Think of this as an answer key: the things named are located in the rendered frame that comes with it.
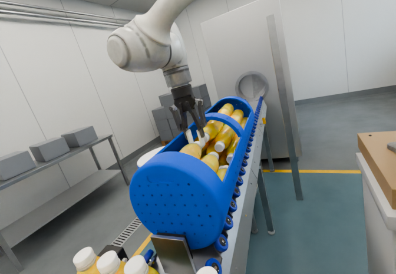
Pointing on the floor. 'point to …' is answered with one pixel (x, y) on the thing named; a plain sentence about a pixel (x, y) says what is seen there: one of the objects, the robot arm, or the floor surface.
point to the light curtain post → (284, 104)
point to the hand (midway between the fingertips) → (195, 138)
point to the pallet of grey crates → (165, 125)
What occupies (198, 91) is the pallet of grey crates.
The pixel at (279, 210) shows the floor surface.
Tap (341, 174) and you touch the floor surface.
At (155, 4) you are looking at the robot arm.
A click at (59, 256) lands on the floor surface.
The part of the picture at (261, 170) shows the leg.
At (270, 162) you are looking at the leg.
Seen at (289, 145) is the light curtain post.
